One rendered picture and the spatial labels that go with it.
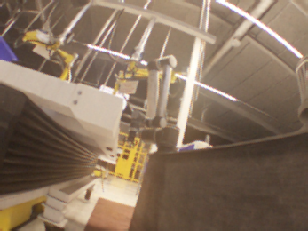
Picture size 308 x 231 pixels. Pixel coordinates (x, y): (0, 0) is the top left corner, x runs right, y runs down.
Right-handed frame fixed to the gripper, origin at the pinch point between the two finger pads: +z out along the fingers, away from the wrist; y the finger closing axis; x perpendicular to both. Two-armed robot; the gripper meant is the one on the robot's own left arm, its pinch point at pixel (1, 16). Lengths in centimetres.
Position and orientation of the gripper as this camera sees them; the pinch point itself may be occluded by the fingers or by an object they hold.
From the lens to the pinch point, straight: 85.0
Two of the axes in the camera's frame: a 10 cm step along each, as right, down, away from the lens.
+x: -9.5, -3.0, -0.6
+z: -2.6, 9.0, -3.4
